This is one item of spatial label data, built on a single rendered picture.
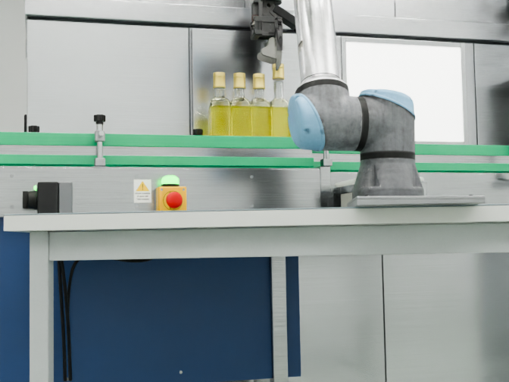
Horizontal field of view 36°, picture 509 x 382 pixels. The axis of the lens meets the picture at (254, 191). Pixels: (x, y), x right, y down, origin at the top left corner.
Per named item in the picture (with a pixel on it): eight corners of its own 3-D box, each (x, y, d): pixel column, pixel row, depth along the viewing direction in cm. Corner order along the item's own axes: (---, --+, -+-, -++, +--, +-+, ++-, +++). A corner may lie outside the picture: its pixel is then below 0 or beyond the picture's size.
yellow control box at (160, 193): (182, 217, 201) (182, 188, 202) (187, 216, 194) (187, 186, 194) (154, 217, 199) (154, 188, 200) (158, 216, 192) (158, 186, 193)
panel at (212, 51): (463, 148, 258) (460, 45, 260) (469, 146, 255) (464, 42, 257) (192, 143, 234) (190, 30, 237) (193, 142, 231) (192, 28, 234)
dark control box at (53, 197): (71, 218, 194) (71, 184, 195) (72, 217, 186) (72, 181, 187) (36, 218, 192) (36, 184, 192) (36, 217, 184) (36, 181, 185)
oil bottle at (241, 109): (248, 173, 225) (246, 99, 227) (253, 171, 220) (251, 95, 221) (229, 173, 224) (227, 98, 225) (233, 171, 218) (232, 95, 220)
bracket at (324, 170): (321, 194, 221) (320, 169, 222) (333, 192, 212) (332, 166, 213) (309, 194, 221) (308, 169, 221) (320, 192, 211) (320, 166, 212)
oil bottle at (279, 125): (286, 173, 228) (285, 100, 230) (292, 172, 223) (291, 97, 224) (267, 173, 227) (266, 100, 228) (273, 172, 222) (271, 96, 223)
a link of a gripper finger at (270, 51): (260, 70, 224) (259, 39, 226) (280, 70, 225) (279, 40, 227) (262, 66, 221) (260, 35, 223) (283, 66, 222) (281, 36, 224)
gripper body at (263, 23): (250, 42, 230) (249, 1, 231) (279, 43, 232) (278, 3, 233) (255, 36, 223) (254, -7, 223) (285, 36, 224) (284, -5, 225)
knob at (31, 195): (37, 209, 190) (22, 209, 189) (37, 190, 191) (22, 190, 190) (37, 208, 186) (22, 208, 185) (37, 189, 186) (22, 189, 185)
